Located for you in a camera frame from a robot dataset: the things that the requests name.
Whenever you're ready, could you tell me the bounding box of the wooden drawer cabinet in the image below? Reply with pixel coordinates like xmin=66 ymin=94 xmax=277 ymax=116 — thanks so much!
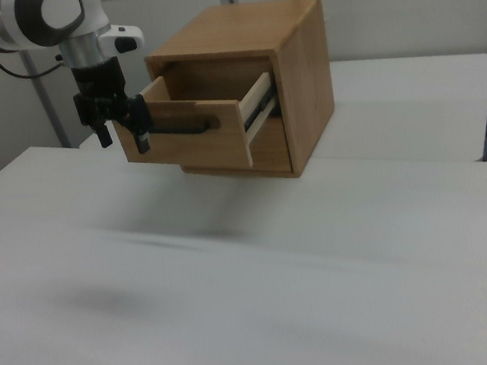
xmin=140 ymin=0 xmax=342 ymax=194

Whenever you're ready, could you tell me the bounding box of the wooden drawer with black handle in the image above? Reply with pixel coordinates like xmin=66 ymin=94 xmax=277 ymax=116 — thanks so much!
xmin=107 ymin=50 xmax=289 ymax=181

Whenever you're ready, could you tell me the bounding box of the grey metal frame post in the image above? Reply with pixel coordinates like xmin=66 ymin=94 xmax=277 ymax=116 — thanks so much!
xmin=20 ymin=47 xmax=71 ymax=153

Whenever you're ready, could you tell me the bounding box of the black cable on robot arm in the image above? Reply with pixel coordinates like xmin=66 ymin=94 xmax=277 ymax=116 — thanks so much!
xmin=0 ymin=42 xmax=73 ymax=83

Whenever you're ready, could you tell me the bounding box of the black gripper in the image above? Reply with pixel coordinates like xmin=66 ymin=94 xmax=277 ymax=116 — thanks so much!
xmin=68 ymin=55 xmax=155 ymax=162

